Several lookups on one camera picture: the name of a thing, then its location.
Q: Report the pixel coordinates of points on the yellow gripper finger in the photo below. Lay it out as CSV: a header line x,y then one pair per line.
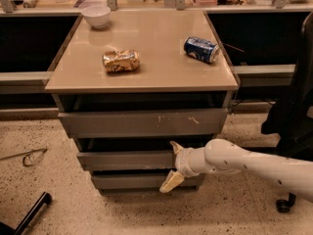
x,y
173,179
177,148

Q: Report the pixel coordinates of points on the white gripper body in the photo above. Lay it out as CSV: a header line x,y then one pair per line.
x,y
182,162

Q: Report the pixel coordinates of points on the grey drawer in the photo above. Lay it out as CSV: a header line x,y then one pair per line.
x,y
143,123
129,181
127,160

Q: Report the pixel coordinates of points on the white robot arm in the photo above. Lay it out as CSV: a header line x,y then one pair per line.
x,y
220,156

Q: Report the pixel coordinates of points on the grey top drawer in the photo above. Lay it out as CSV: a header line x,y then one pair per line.
x,y
143,123

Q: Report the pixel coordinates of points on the grey bottom drawer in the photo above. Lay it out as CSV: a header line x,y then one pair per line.
x,y
129,181

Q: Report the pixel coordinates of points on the grey drawer cabinet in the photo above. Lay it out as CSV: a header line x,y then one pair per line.
x,y
167,79

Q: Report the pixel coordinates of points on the blue soda can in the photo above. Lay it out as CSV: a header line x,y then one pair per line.
x,y
201,49

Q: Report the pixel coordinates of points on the crushed gold can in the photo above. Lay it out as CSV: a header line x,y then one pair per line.
x,y
121,61

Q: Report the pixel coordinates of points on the black office chair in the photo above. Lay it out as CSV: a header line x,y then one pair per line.
x,y
291,116

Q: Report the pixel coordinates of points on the black chair leg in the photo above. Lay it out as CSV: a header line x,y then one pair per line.
x,y
45,199

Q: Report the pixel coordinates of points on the white bowl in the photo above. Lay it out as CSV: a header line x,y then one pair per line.
x,y
96,16

